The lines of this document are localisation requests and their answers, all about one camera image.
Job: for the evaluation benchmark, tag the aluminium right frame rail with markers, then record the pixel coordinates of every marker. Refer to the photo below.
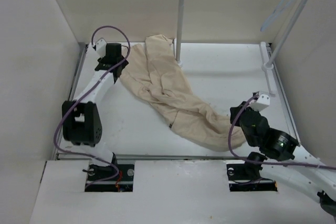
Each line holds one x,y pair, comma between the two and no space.
277,91

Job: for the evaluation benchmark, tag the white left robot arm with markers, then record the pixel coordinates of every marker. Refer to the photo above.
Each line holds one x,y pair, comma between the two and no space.
82,126

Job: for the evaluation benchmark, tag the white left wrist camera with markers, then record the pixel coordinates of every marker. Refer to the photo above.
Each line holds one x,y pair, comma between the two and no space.
100,47

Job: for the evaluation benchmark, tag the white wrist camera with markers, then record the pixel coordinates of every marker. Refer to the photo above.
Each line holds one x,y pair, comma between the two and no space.
261,101
100,47

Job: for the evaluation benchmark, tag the white rack pole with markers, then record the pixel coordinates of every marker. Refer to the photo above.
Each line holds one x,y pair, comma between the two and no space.
269,58
178,39

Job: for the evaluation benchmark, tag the white right rack pole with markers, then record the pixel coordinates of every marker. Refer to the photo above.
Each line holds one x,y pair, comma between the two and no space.
269,58

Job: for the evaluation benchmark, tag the aluminium frame rail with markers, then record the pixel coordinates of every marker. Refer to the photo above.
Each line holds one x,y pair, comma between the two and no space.
60,156
277,91
74,82

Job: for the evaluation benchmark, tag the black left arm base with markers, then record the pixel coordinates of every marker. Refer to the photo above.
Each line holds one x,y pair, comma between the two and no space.
105,179

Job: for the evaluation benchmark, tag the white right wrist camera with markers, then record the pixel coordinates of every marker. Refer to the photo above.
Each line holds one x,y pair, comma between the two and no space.
261,101

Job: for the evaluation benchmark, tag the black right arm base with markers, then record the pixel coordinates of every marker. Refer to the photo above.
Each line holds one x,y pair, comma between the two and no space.
245,177

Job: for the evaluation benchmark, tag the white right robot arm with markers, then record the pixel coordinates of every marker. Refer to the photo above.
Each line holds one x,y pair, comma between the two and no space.
281,157

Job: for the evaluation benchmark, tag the white centre rack pole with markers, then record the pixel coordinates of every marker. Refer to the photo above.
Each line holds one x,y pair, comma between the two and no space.
178,39

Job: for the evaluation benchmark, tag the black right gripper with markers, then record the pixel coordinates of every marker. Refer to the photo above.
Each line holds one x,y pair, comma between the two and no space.
234,110

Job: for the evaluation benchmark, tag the aluminium left frame rail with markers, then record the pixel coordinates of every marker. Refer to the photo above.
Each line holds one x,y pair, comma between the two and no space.
74,82

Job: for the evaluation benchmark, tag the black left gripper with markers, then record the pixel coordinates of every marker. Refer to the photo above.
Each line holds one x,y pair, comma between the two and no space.
123,65

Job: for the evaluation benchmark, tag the aluminium front frame rail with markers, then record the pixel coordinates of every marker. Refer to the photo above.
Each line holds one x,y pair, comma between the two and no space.
60,156

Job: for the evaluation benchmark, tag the beige trousers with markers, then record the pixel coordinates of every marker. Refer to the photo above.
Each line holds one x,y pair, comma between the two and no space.
154,76

